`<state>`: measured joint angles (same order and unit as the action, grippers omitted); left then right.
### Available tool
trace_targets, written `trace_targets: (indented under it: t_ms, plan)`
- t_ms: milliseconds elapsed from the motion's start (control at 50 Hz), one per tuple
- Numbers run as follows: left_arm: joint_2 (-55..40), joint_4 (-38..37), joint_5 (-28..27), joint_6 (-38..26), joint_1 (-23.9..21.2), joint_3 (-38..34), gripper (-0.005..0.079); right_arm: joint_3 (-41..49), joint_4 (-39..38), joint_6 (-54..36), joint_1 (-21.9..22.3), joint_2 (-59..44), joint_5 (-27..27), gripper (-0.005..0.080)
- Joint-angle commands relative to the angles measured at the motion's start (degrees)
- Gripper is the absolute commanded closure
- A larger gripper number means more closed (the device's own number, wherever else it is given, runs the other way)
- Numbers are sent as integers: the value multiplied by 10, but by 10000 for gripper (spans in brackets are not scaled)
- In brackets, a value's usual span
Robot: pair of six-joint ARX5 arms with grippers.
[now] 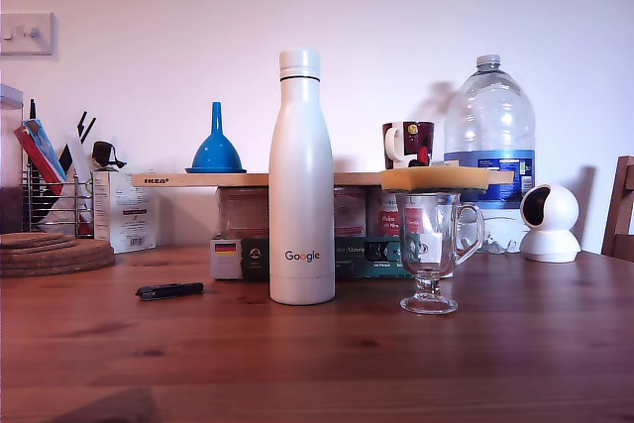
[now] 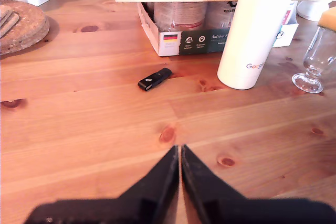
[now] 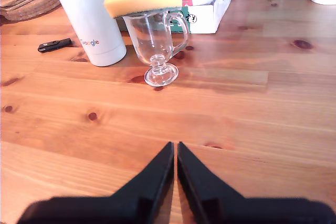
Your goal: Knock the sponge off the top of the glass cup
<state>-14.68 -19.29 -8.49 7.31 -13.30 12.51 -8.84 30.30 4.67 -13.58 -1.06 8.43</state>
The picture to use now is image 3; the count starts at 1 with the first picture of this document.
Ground white Google steel bottle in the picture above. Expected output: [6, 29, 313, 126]
[47, 0, 127, 67]

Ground clear footed glass cup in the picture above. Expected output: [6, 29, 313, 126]
[122, 8, 190, 88]

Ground green and white carton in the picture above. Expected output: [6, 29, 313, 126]
[117, 0, 237, 35]

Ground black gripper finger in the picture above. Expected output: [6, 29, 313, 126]
[177, 142, 245, 224]
[111, 142, 175, 224]

